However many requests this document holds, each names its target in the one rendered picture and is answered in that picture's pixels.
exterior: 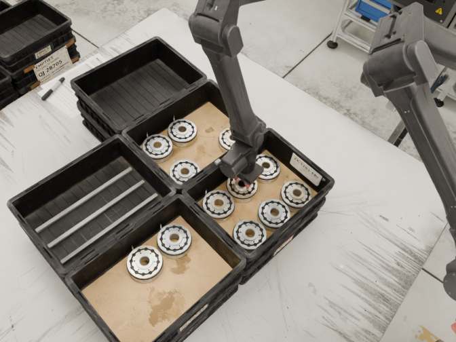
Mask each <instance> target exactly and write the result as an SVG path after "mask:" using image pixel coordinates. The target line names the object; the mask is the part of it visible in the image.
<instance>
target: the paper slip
mask: <svg viewBox="0 0 456 342"><path fill-rule="evenodd" d="M73 43H74V40H72V41H70V42H69V43H67V44H66V45H65V46H64V47H62V48H61V49H59V50H58V51H56V52H54V53H53V54H52V55H50V56H48V57H47V58H46V59H44V60H42V61H41V62H39V63H37V64H36V65H32V66H30V67H28V68H26V69H25V70H24V73H27V72H29V71H30V70H32V69H34V72H35V74H36V77H37V79H38V82H36V83H34V84H33V85H32V86H31V89H33V88H35V87H36V86H38V85H39V84H40V85H41V84H43V83H45V82H46V81H48V80H49V79H51V78H52V77H53V76H55V75H57V74H58V73H59V72H61V71H63V70H65V69H66V68H67V67H69V66H71V65H72V64H73V62H75V61H76V60H78V59H79V58H78V56H77V57H75V58H74V59H72V60H71V59H70V57H69V54H68V51H67V48H68V47H69V46H70V45H72V44H73Z"/></svg>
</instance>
